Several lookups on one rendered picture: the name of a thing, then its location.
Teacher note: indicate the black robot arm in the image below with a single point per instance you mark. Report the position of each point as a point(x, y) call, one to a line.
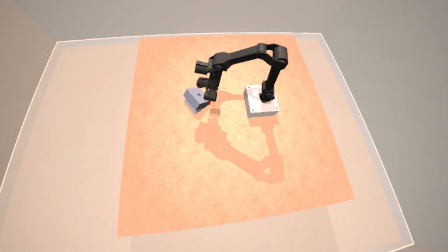
point(221, 61)

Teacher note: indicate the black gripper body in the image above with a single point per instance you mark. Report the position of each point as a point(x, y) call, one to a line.
point(211, 94)

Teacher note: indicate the pale lavender square panel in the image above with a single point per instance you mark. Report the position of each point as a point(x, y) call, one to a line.
point(194, 99)

